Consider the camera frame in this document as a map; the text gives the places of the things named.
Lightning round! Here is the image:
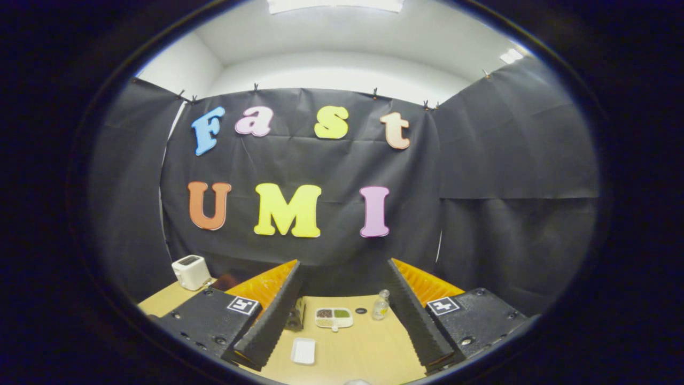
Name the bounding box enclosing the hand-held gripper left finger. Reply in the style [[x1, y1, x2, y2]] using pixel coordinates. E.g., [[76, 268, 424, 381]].
[[155, 259, 302, 371]]

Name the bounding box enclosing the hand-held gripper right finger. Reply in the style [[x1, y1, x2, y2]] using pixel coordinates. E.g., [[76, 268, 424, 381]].
[[386, 258, 535, 373]]

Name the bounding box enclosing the black toaster oven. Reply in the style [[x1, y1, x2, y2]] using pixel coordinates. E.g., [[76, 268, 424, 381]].
[[216, 273, 306, 331]]

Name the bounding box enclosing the white toaster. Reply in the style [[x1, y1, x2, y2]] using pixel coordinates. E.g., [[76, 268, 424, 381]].
[[171, 255, 212, 291]]

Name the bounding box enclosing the clear glass bottle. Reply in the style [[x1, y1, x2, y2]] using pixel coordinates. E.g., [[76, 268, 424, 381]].
[[372, 289, 391, 321]]

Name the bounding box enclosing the white rectangular tray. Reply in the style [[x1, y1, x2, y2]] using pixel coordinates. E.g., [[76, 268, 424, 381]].
[[290, 337, 316, 366]]

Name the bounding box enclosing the white divided plate with grains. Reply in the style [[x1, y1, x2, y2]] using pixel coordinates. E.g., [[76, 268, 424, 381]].
[[314, 307, 354, 332]]

